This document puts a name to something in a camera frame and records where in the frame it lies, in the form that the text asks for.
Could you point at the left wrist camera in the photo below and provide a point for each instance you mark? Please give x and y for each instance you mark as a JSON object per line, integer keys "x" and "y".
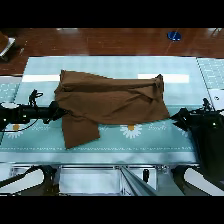
{"x": 33, "y": 97}

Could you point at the black garment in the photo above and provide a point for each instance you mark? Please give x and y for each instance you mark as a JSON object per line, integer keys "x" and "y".
{"x": 211, "y": 146}

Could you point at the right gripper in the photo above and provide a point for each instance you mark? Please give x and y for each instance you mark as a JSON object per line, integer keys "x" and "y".
{"x": 182, "y": 119}

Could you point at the silver frame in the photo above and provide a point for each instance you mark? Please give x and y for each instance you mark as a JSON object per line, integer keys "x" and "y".
{"x": 90, "y": 180}

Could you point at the brown T-shirt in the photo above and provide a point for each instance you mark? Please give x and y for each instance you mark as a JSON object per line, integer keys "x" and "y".
{"x": 110, "y": 98}

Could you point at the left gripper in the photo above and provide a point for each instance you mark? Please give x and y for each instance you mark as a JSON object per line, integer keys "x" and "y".
{"x": 57, "y": 112}

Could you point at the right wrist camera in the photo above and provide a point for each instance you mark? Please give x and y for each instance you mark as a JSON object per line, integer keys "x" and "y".
{"x": 206, "y": 105}

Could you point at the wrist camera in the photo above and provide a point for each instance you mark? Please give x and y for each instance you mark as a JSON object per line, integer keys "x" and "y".
{"x": 33, "y": 97}
{"x": 206, "y": 105}

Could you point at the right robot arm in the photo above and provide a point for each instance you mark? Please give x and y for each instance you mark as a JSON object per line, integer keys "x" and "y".
{"x": 203, "y": 181}

